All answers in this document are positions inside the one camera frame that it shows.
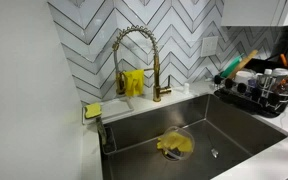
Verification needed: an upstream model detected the white bowl in rack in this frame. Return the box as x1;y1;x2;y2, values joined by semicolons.
235;71;254;84

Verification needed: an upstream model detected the black dish drying rack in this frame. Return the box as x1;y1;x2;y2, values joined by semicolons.
213;58;288;119

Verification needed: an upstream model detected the gold spring kitchen faucet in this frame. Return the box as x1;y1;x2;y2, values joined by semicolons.
112;25;171;102

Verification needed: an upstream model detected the white sponge tray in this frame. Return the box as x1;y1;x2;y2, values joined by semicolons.
82;98;134;125

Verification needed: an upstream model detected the yellow sponge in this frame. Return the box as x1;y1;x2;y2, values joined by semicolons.
84;103;102;119

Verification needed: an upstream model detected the sink caddy with brush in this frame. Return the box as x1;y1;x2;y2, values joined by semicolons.
96;117;117;155

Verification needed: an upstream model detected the yellow cloth in sink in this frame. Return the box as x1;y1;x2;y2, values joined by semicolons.
157;132;193;152

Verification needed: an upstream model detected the green silicone utensil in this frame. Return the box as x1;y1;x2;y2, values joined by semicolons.
220;55;242;78

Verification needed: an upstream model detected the stainless steel sink basin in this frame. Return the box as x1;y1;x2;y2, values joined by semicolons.
101;94;288;180

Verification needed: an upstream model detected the white upper cabinet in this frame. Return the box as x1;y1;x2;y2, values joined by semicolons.
221;0;288;27

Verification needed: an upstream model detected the white wall outlet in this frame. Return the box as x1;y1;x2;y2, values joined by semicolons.
201;36;218;57

